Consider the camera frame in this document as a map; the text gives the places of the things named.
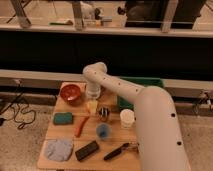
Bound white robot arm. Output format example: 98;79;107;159
83;62;191;171

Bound green plastic tray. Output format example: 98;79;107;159
117;76;164;110

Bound red bowl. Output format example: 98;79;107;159
60;84;81;102

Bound orange carrot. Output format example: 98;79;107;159
74;116;89;138

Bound blue cup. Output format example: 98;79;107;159
96;123;110;140

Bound wooden board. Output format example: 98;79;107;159
37;89;140;171

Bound green sponge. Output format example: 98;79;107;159
53;112;73;125

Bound white cup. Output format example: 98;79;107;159
120;109;135;129

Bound black rectangular block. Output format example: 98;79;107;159
75;141;99;161

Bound light blue cloth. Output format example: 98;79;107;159
44;139;74;162

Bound black handled peeler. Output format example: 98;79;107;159
103;143;138;161

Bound black floor cable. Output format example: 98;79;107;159
0;81;37;131

